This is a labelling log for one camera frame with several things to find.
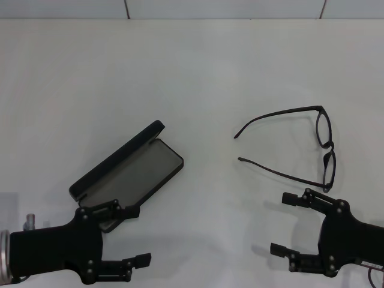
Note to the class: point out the black glasses case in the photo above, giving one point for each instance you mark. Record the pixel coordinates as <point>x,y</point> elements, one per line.
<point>135,171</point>

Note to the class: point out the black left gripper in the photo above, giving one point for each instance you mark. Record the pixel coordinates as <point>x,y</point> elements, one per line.
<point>60,249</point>

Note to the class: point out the black glasses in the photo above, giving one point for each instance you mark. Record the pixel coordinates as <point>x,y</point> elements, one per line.
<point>330,146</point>

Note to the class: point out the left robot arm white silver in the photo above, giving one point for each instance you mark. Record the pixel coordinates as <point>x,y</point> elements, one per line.
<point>4,255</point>

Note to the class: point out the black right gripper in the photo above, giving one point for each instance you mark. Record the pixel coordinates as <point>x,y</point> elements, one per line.
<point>351,243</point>

